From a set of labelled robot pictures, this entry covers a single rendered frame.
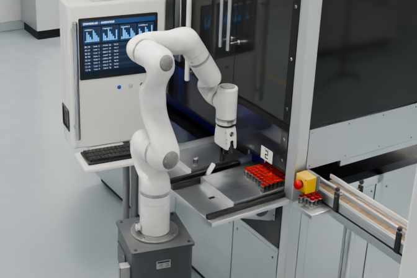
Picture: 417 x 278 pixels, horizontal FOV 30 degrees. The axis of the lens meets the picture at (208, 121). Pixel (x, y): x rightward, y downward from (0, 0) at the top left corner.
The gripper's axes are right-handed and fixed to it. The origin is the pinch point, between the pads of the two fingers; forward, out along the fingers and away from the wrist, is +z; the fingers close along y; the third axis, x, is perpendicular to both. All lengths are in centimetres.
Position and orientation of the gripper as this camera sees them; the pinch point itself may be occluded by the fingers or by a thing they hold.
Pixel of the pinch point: (223, 157)
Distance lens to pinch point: 322.0
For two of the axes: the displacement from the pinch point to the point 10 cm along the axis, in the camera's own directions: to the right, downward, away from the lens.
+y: -5.4, -3.6, 7.6
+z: -0.4, 9.1, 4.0
